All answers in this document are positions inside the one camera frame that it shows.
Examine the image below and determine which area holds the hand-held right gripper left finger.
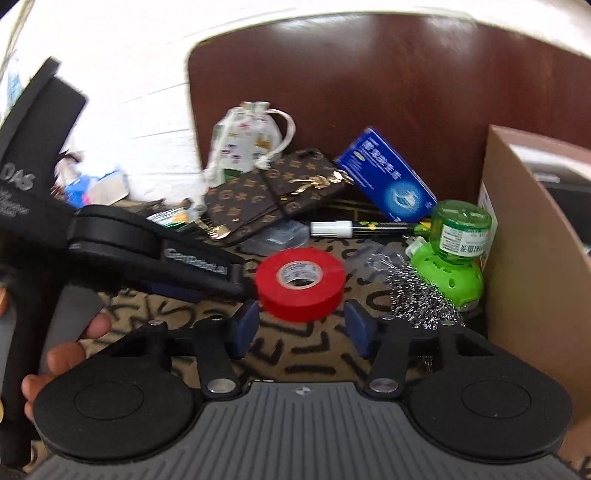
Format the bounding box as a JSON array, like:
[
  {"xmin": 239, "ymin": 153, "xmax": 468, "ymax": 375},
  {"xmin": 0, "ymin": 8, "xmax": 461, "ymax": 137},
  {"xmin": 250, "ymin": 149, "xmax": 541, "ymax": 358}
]
[{"xmin": 108, "ymin": 299, "xmax": 262, "ymax": 400}]

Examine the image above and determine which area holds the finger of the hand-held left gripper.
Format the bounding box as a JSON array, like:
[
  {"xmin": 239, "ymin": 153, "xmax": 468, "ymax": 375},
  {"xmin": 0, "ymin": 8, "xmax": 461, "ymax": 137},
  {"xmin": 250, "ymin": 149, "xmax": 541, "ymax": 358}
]
[
  {"xmin": 159, "ymin": 237, "xmax": 249, "ymax": 297},
  {"xmin": 123, "ymin": 272, "xmax": 223, "ymax": 304}
]

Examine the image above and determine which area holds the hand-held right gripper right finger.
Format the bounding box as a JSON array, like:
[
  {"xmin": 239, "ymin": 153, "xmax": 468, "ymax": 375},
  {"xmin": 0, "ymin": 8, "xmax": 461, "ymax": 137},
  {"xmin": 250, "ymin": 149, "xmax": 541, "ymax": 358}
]
[{"xmin": 342, "ymin": 299, "xmax": 496, "ymax": 400}]

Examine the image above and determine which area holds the red tape roll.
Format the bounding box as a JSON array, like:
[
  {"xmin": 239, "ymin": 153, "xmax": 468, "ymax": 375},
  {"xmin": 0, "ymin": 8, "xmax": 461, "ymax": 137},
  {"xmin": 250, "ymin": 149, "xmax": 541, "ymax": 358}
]
[{"xmin": 255, "ymin": 247, "xmax": 347, "ymax": 323}]

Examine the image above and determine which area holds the brown cardboard box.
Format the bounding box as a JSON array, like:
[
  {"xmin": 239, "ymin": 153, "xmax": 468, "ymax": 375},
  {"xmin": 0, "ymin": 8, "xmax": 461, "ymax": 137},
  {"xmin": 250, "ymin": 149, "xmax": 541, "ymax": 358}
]
[{"xmin": 476, "ymin": 123, "xmax": 591, "ymax": 480}]

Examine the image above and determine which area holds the person's left hand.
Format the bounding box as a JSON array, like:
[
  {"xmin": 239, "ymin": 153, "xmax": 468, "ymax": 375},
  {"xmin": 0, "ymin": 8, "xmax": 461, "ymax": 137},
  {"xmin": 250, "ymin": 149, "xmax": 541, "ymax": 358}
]
[{"xmin": 21, "ymin": 313, "xmax": 113, "ymax": 423}]

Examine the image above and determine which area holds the letter-printed brown blanket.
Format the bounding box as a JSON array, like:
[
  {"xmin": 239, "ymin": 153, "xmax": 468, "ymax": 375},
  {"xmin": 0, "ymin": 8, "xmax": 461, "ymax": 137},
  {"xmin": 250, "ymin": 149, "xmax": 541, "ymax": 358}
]
[{"xmin": 78, "ymin": 220, "xmax": 486, "ymax": 385}]

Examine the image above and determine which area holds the green white snack packet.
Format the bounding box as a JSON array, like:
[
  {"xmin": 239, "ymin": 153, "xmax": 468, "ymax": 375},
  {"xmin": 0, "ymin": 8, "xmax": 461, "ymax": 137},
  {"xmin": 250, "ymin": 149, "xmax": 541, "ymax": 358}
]
[{"xmin": 147, "ymin": 206, "xmax": 195, "ymax": 230}]

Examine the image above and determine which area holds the blue pink tissue pack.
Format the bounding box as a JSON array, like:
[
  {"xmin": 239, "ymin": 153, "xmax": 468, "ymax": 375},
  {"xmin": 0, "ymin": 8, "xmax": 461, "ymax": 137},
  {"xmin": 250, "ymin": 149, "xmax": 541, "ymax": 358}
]
[{"xmin": 55, "ymin": 152, "xmax": 130, "ymax": 206}]

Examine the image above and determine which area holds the steel wool scrubber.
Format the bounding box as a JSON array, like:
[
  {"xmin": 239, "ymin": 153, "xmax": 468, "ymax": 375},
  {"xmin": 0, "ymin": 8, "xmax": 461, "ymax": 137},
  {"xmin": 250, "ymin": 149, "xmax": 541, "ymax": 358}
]
[{"xmin": 366, "ymin": 251, "xmax": 465, "ymax": 331}]

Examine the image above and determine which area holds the brown monogram phone case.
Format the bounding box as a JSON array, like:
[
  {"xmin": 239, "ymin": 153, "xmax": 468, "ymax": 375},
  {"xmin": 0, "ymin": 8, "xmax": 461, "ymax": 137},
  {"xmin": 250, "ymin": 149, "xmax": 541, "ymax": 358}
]
[{"xmin": 204, "ymin": 171, "xmax": 284, "ymax": 245}]

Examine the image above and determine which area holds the clear plastic case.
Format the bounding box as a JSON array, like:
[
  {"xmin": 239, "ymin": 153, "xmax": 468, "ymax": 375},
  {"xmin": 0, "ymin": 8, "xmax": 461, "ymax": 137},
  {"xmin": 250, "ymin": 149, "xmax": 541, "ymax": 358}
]
[{"xmin": 239, "ymin": 220, "xmax": 308, "ymax": 257}]

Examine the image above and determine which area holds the white-capped black marker pen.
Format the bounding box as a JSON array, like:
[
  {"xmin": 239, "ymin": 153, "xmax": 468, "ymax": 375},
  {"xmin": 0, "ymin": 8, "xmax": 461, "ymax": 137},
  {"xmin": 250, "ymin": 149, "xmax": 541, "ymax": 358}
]
[{"xmin": 310, "ymin": 220, "xmax": 433, "ymax": 239}]

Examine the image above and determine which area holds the green mosquito repellent heater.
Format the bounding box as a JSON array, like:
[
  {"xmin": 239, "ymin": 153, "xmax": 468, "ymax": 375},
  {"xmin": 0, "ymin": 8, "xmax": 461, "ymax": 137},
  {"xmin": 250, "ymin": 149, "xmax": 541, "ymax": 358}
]
[{"xmin": 405, "ymin": 199, "xmax": 494, "ymax": 309}]

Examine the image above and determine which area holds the monogram phone case gold charm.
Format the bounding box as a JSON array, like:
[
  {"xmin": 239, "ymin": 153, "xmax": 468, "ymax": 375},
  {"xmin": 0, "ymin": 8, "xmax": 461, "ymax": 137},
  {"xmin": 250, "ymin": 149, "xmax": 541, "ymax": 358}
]
[{"xmin": 262, "ymin": 148, "xmax": 356, "ymax": 220}]

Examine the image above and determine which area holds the blue medicine box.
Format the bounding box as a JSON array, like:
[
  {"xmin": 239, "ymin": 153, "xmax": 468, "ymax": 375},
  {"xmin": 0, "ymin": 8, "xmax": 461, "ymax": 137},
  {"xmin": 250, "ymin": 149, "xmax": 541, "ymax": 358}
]
[{"xmin": 334, "ymin": 127, "xmax": 439, "ymax": 223}]

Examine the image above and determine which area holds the black box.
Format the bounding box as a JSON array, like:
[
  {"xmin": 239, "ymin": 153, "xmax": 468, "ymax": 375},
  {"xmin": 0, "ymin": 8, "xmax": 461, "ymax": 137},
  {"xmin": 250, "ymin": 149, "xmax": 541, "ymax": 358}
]
[{"xmin": 530, "ymin": 170, "xmax": 591, "ymax": 232}]

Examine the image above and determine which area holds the brown wooden headboard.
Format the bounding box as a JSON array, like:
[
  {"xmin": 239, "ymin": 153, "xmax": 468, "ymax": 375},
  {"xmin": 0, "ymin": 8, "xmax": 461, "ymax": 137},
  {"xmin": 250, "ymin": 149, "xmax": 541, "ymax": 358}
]
[{"xmin": 187, "ymin": 12, "xmax": 591, "ymax": 223}]

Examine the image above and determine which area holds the printed drawstring fabric pouch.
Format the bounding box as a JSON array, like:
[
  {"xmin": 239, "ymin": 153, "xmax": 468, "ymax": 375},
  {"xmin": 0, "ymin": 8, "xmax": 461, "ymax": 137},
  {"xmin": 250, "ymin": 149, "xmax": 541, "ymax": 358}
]
[{"xmin": 202, "ymin": 100, "xmax": 297, "ymax": 186}]

